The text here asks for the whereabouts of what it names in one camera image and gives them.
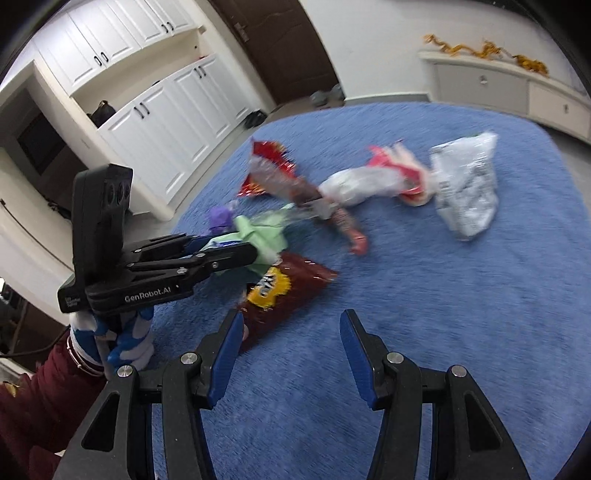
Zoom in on golden tiger ornament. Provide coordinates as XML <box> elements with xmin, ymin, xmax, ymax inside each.
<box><xmin>512</xmin><ymin>54</ymin><xmax>550</xmax><ymax>75</ymax></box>

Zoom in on silver bead bracelet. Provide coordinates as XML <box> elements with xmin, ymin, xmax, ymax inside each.
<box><xmin>66</xmin><ymin>335</ymin><xmax>105</xmax><ymax>376</ymax></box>

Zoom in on red snack bag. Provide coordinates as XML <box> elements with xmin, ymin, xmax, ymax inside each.
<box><xmin>238</xmin><ymin>140</ymin><xmax>319</xmax><ymax>204</ymax></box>

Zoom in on silver foil bag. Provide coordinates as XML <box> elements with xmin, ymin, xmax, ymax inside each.
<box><xmin>429</xmin><ymin>132</ymin><xmax>501</xmax><ymax>241</ymax></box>

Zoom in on person's left forearm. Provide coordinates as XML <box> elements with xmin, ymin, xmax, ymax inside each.
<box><xmin>0</xmin><ymin>340</ymin><xmax>110</xmax><ymax>480</ymax></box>

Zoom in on person's left hand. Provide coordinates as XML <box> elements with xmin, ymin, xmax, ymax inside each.
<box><xmin>69</xmin><ymin>307</ymin><xmax>156</xmax><ymax>377</ymax></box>

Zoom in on brown candy wrapper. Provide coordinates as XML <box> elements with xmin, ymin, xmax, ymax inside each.
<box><xmin>291</xmin><ymin>178</ymin><xmax>369</xmax><ymax>256</ymax></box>

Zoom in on brown door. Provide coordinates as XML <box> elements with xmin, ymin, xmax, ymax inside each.
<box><xmin>210</xmin><ymin>0</ymin><xmax>341</xmax><ymax>108</ymax></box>

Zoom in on black handbag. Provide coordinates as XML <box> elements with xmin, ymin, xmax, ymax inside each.
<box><xmin>88</xmin><ymin>100</ymin><xmax>116</xmax><ymax>128</ymax></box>

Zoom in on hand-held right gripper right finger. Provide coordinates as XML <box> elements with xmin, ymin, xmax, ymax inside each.
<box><xmin>339</xmin><ymin>309</ymin><xmax>532</xmax><ymax>480</ymax></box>

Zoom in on white grey media cabinet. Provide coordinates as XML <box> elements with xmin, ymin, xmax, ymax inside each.
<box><xmin>418</xmin><ymin>50</ymin><xmax>591</xmax><ymax>145</ymax></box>

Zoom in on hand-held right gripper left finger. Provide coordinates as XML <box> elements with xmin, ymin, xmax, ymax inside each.
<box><xmin>53</xmin><ymin>310</ymin><xmax>245</xmax><ymax>480</ymax></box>

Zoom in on black built-in appliance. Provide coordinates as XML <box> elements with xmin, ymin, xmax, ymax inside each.
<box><xmin>16</xmin><ymin>113</ymin><xmax>66</xmax><ymax>176</ymax></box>

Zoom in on purple wrapper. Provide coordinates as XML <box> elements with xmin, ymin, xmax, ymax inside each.
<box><xmin>208</xmin><ymin>205</ymin><xmax>236</xmax><ymax>232</ymax></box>

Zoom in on white base cabinets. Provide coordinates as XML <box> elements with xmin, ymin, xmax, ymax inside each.
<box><xmin>97</xmin><ymin>53</ymin><xmax>256</xmax><ymax>220</ymax></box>

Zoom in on white wall cabinets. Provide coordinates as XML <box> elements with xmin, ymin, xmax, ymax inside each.
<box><xmin>34</xmin><ymin>0</ymin><xmax>198</xmax><ymax>96</ymax></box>

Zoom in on green wrapper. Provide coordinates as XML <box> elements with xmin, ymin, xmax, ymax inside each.
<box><xmin>232</xmin><ymin>202</ymin><xmax>297</xmax><ymax>278</ymax></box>

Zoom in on white pink plastic bag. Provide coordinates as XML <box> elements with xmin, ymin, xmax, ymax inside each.
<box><xmin>318</xmin><ymin>144</ymin><xmax>437</xmax><ymax>206</ymax></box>

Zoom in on golden dragon ornament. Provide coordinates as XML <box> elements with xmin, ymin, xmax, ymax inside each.
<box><xmin>424</xmin><ymin>34</ymin><xmax>511</xmax><ymax>60</ymax></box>

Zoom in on blue blanket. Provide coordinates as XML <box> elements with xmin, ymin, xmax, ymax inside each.
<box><xmin>150</xmin><ymin>102</ymin><xmax>584</xmax><ymax>480</ymax></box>

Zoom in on dark red chip bag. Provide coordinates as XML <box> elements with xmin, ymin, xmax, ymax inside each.
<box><xmin>235</xmin><ymin>251</ymin><xmax>339</xmax><ymax>354</ymax></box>

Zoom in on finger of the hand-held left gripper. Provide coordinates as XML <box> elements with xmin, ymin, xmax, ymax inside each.
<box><xmin>122</xmin><ymin>243</ymin><xmax>257</xmax><ymax>285</ymax></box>
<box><xmin>122</xmin><ymin>234</ymin><xmax>232</xmax><ymax>265</ymax></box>

